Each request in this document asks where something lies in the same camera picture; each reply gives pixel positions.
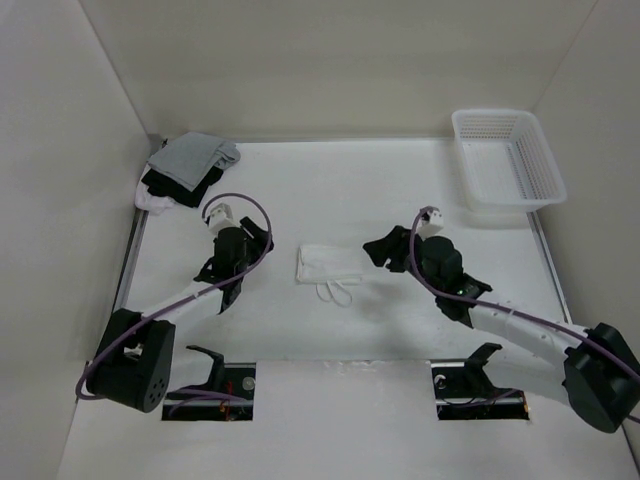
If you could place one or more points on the white plastic basket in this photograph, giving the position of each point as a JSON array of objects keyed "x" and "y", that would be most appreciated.
[{"x": 506, "y": 164}]

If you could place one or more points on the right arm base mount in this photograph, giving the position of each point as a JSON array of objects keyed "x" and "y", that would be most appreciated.
[{"x": 463, "y": 391}]

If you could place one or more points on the folded grey tank top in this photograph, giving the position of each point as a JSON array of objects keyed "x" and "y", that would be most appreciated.
[{"x": 188, "y": 158}]

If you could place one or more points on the folded black tank top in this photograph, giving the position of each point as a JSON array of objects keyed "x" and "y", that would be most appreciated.
[{"x": 160, "y": 185}]

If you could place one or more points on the white tank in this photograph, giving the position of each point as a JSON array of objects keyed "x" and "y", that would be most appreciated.
[
  {"x": 153, "y": 205},
  {"x": 331, "y": 270}
]

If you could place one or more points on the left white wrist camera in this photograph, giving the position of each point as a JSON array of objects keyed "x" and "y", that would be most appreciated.
[{"x": 218, "y": 217}]

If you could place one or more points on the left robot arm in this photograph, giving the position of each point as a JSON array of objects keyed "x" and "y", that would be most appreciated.
[{"x": 132, "y": 364}]

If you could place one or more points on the metal table edge rail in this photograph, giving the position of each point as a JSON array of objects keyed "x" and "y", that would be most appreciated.
[{"x": 128, "y": 263}]

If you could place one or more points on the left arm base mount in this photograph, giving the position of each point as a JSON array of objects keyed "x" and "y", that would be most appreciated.
[{"x": 205, "y": 387}]

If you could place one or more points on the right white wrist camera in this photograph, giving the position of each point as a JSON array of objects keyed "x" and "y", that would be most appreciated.
[{"x": 431, "y": 223}]

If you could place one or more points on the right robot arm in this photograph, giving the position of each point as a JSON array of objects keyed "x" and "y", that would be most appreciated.
[{"x": 594, "y": 371}]

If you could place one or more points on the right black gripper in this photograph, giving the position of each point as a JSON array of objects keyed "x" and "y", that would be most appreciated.
[{"x": 392, "y": 246}]

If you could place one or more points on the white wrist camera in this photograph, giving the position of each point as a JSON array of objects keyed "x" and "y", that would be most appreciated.
[
  {"x": 218, "y": 217},
  {"x": 431, "y": 223}
]

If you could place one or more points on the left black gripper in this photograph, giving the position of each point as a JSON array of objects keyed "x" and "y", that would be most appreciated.
[{"x": 258, "y": 242}]

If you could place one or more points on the folded white tank top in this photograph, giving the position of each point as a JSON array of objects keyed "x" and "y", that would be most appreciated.
[{"x": 153, "y": 205}]

